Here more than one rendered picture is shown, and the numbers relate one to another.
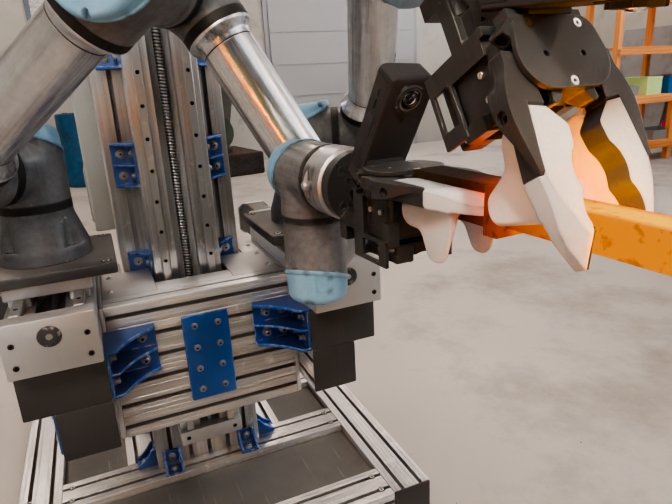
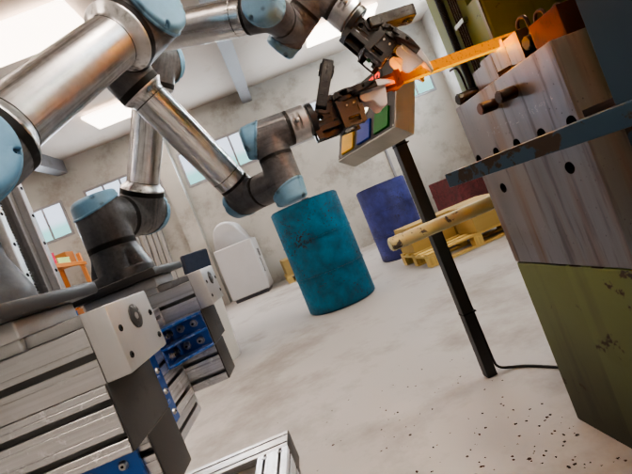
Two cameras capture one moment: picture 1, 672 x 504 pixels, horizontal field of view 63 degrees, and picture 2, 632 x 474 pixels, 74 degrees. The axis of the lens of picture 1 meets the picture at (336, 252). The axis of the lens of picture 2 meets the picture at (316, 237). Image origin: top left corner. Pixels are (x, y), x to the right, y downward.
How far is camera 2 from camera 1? 98 cm
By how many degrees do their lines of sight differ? 70
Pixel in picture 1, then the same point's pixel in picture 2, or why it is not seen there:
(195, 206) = (47, 284)
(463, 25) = (360, 35)
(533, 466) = not seen: hidden behind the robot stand
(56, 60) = (123, 53)
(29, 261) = (15, 293)
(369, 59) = (156, 148)
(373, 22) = not seen: hidden behind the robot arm
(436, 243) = (382, 99)
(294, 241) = (287, 161)
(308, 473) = not seen: outside the picture
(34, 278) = (52, 294)
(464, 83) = (377, 43)
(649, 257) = (439, 65)
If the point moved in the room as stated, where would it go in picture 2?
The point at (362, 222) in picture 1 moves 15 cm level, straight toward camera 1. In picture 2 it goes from (346, 111) to (412, 76)
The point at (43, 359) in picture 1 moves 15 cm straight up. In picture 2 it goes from (140, 341) to (97, 238)
